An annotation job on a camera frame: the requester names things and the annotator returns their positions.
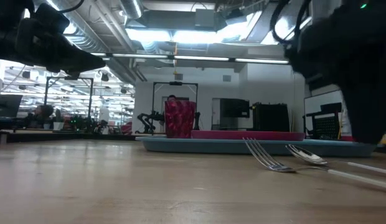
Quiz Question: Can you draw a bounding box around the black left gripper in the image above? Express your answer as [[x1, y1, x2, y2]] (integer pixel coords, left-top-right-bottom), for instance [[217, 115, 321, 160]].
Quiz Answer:
[[0, 19, 106, 79]]

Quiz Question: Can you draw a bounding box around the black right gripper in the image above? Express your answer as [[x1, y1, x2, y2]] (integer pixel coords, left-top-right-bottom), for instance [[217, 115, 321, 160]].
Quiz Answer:
[[284, 12, 386, 145]]

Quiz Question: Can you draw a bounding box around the red faceted plastic cup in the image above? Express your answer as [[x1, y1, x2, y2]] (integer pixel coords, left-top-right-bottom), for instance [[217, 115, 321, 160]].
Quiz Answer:
[[164, 99, 197, 139]]

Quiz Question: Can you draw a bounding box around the pink round plate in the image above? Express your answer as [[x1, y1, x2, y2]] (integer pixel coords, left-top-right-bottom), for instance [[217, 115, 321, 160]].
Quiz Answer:
[[191, 130, 306, 141]]

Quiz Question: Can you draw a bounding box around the blue plastic tray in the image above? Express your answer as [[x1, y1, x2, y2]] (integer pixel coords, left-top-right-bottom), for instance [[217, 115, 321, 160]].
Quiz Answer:
[[139, 136, 377, 157]]

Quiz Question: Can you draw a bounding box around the black perforated cart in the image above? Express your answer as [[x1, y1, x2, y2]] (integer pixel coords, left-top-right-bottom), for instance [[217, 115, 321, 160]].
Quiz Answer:
[[303, 102, 344, 141]]

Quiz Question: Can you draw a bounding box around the dark computer monitor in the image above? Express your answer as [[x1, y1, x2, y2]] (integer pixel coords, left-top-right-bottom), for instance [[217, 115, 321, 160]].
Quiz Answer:
[[0, 94, 24, 119]]

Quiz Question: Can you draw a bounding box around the black cabinet box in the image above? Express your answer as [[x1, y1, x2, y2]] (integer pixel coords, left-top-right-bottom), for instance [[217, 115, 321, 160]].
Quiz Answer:
[[252, 102, 291, 133]]

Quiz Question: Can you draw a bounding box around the long ceiling light strip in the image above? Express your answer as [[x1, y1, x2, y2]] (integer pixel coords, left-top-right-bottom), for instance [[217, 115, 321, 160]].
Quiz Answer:
[[90, 52, 290, 65]]

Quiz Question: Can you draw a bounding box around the black square monitor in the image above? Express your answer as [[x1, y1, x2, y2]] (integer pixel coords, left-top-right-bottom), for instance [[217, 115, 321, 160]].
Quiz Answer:
[[219, 98, 251, 119]]

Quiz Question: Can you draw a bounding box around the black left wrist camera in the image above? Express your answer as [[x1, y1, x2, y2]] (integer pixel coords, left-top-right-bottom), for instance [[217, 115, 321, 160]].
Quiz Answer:
[[34, 2, 70, 35]]

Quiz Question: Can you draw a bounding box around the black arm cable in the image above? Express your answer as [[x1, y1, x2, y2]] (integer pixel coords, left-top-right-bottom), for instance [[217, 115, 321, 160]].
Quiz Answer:
[[270, 0, 313, 48], [57, 0, 85, 14]]

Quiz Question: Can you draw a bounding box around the metal spoon orange handle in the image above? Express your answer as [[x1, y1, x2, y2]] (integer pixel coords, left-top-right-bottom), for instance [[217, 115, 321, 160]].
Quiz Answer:
[[285, 144, 386, 176]]

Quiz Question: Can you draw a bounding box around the black aluminium table frame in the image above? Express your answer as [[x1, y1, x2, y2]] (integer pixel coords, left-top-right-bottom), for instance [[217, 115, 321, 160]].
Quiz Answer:
[[0, 129, 147, 144]]

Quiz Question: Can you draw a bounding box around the silver ventilation duct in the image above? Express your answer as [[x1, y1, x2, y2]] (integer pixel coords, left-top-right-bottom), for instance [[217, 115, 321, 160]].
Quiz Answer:
[[119, 0, 143, 20]]

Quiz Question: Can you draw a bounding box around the metal fork orange handle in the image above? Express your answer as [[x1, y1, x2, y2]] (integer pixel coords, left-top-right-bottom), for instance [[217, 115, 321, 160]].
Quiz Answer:
[[243, 138, 386, 191]]

